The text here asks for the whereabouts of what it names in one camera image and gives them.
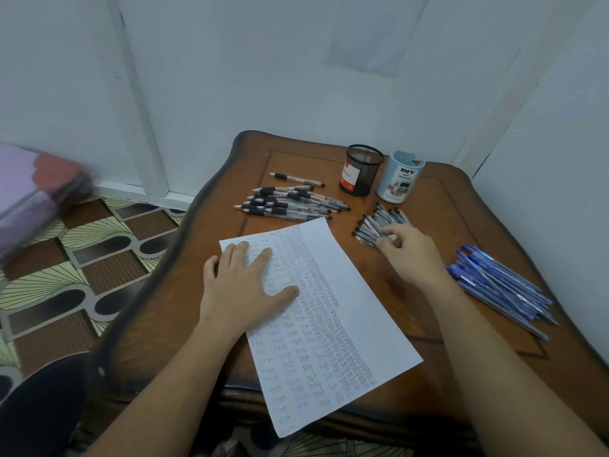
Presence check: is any person's right hand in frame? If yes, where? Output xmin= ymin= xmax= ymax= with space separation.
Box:
xmin=375 ymin=223 xmax=458 ymax=294

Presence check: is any person's left hand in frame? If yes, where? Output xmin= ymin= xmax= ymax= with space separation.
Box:
xmin=199 ymin=241 xmax=301 ymax=343

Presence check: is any white paper sheet with handwriting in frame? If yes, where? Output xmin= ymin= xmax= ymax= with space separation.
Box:
xmin=219 ymin=217 xmax=424 ymax=439

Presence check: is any person's right forearm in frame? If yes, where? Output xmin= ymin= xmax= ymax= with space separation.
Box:
xmin=426 ymin=275 xmax=609 ymax=457

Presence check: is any person's left forearm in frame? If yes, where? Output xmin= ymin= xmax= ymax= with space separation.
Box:
xmin=85 ymin=321 xmax=248 ymax=457

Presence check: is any pile of short black-tipped pens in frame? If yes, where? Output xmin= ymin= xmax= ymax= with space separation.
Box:
xmin=351 ymin=202 xmax=414 ymax=248

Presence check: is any light blue pen cup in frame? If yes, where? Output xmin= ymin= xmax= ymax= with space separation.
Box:
xmin=376 ymin=149 xmax=426 ymax=204

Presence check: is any pile of black grip pens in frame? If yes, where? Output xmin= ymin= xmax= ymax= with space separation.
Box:
xmin=233 ymin=185 xmax=352 ymax=222

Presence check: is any black mesh pen holder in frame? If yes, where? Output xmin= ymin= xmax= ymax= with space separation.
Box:
xmin=338 ymin=144 xmax=385 ymax=197

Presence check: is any single black grip pen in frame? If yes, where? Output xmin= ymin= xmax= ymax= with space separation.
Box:
xmin=269 ymin=172 xmax=326 ymax=188

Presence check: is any pile of blue pens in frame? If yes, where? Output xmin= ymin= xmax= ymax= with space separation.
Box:
xmin=447 ymin=244 xmax=559 ymax=342

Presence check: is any pink folded cushion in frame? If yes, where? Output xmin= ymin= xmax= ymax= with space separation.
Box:
xmin=0 ymin=141 xmax=94 ymax=263

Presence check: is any person's dark trouser leg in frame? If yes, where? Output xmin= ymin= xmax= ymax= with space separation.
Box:
xmin=0 ymin=351 xmax=92 ymax=457

